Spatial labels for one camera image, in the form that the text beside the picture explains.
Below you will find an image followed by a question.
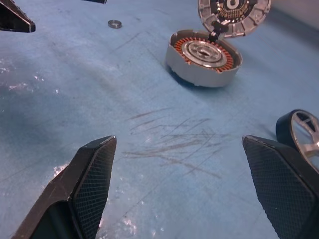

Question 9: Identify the small grey round object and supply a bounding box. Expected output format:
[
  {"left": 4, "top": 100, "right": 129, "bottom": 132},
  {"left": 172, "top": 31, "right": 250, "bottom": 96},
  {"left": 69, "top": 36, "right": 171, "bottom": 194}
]
[{"left": 164, "top": 29, "right": 243, "bottom": 88}]

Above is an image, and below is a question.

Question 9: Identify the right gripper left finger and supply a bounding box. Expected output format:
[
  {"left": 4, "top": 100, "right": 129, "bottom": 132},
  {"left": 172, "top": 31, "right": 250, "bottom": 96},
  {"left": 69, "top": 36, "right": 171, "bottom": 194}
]
[{"left": 11, "top": 135, "right": 117, "bottom": 239}]

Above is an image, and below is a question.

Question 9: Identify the black rotor with silver spokes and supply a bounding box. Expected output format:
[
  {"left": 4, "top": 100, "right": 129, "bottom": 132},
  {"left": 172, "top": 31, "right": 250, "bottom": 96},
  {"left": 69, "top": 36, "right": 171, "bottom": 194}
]
[{"left": 275, "top": 109, "right": 319, "bottom": 175}]

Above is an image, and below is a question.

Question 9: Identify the motor cover with circuit board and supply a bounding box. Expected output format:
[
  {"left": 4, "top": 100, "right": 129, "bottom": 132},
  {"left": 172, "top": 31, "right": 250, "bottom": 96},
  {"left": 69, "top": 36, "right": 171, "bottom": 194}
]
[{"left": 198, "top": 0, "right": 272, "bottom": 38}]

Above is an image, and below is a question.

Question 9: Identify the blue plastic table cover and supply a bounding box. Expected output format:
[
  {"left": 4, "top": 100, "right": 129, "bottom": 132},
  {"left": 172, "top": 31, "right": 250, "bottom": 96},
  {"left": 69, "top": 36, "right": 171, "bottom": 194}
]
[{"left": 0, "top": 0, "right": 319, "bottom": 239}]

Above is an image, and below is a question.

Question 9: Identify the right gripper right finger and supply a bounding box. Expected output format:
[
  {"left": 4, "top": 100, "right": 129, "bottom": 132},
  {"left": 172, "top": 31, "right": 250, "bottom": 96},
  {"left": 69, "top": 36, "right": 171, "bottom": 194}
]
[{"left": 242, "top": 134, "right": 319, "bottom": 239}]

